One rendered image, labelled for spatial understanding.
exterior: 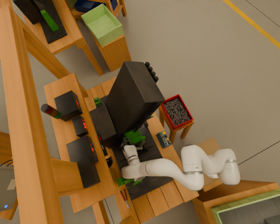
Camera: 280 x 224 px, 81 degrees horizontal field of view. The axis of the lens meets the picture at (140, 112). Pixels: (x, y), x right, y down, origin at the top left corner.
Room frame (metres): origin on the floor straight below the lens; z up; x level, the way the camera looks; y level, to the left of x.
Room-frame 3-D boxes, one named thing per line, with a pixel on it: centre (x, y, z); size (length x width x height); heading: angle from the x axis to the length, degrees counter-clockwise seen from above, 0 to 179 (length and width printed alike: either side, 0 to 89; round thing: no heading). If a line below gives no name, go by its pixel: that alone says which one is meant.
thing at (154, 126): (0.48, -0.09, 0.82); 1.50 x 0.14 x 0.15; 5
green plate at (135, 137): (0.39, 0.12, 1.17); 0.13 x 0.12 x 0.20; 5
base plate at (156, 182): (0.46, 0.19, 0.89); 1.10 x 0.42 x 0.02; 5
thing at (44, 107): (0.55, 0.50, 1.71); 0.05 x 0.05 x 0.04
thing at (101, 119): (0.55, 0.34, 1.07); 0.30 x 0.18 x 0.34; 5
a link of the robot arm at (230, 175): (-0.11, -0.42, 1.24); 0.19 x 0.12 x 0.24; 163
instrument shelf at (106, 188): (0.43, 0.45, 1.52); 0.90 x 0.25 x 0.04; 5
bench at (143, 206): (0.46, 0.19, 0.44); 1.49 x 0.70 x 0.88; 5
